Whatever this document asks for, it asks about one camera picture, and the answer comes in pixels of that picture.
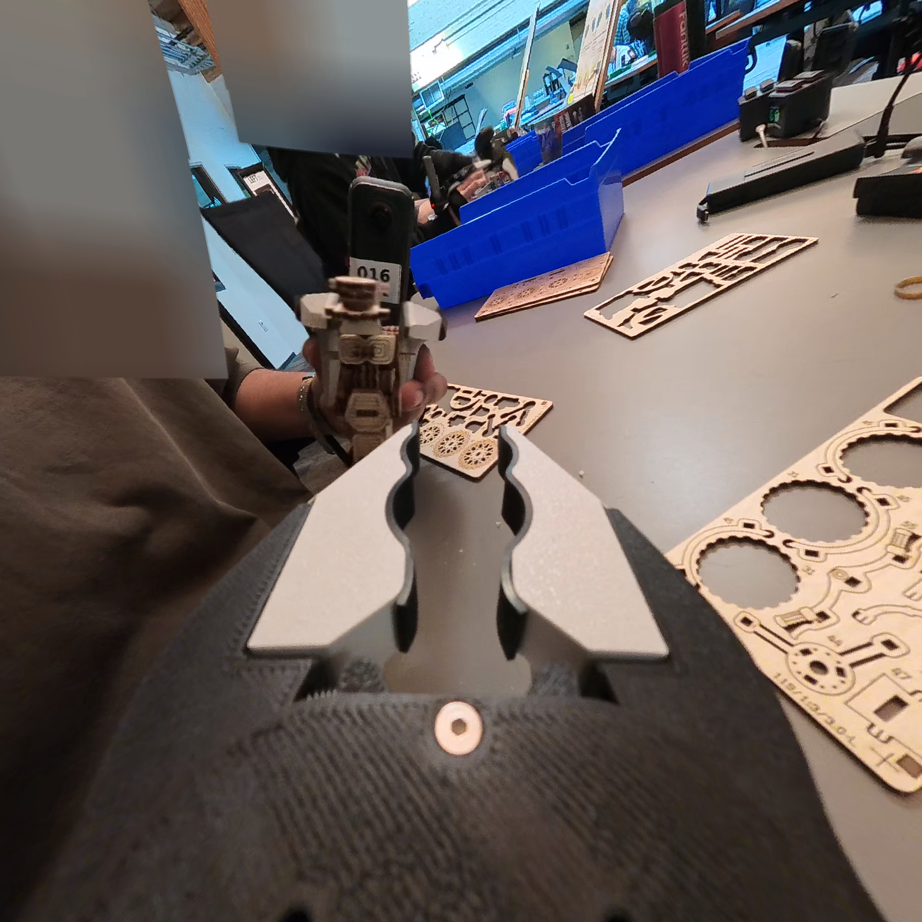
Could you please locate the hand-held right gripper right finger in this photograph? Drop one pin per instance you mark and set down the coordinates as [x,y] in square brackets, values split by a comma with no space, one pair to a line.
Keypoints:
[583,576]

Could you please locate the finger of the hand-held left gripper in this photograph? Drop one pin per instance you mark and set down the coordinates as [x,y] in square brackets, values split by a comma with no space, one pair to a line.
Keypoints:
[423,320]
[317,320]

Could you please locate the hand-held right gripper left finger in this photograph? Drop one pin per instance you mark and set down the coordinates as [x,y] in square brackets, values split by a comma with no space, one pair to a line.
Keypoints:
[338,569]

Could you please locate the small wooden puzzle model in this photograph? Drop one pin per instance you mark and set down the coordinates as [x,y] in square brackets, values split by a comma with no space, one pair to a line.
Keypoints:
[366,374]

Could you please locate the person's left forearm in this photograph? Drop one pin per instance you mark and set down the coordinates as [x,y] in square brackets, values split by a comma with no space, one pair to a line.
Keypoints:
[270,403]

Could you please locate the grey desk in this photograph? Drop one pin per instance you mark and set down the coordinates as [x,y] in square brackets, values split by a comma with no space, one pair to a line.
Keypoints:
[684,432]

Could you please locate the person's left hand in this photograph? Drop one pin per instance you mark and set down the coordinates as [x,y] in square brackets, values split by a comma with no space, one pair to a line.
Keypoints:
[423,389]

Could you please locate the large blue plastic bin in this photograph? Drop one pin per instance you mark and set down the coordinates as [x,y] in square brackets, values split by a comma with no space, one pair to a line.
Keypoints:
[518,248]

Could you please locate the wooden puzzle sheet with wheels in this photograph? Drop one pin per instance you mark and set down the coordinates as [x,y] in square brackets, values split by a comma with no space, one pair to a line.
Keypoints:
[490,425]

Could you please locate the stack of wooden puzzle sheets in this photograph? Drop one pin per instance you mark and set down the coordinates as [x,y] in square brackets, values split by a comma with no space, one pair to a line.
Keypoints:
[547,288]

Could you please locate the large wooden sheet round holes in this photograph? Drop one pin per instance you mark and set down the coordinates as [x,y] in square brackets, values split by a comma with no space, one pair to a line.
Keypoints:
[763,612]

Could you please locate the leaning wooden board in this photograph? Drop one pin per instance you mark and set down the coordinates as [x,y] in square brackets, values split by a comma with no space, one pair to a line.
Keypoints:
[599,43]

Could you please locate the long blue plastic bin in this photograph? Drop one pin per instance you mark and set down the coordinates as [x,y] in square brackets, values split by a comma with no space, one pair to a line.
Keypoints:
[670,108]

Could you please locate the red banner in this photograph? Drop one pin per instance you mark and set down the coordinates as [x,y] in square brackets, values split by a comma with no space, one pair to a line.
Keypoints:
[671,36]

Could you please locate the long emptied wooden puzzle sheet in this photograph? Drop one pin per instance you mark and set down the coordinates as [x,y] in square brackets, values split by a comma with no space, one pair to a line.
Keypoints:
[785,248]

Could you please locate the flat black case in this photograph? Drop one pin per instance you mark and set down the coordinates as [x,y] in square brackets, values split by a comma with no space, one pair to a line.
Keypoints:
[778,176]

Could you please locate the black battery charger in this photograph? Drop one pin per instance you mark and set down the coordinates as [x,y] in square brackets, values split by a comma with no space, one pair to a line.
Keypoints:
[785,104]

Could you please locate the yellow rubber band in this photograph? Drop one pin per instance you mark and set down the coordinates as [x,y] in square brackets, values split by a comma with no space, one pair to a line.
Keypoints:
[909,288]

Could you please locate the black device base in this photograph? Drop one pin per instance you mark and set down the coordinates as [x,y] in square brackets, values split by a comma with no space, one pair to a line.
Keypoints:
[889,191]

